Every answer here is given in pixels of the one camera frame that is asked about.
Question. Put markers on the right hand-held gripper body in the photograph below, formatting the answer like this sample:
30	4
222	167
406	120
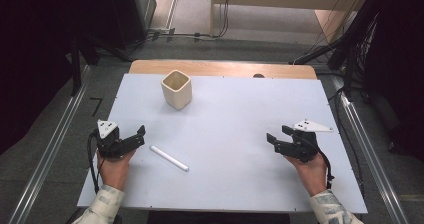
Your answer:
301	144

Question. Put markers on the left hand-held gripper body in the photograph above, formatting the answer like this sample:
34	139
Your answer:
110	140

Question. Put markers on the white pen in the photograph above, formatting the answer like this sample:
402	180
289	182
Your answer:
169	158

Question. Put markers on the cream square pen holder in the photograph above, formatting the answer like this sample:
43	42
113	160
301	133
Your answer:
176	90

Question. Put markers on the person's left hand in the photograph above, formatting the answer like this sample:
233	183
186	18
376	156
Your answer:
115	170

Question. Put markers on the person's right hand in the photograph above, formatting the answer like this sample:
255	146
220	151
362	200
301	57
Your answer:
310	174

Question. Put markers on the white table board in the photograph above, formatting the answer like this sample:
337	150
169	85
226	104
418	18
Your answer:
233	134

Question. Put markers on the wooden table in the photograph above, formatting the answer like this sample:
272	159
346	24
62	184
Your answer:
216	69

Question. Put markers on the dark cabinet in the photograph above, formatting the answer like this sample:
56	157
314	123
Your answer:
133	10

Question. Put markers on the aluminium rail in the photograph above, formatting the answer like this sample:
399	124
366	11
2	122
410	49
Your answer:
50	154
370	157

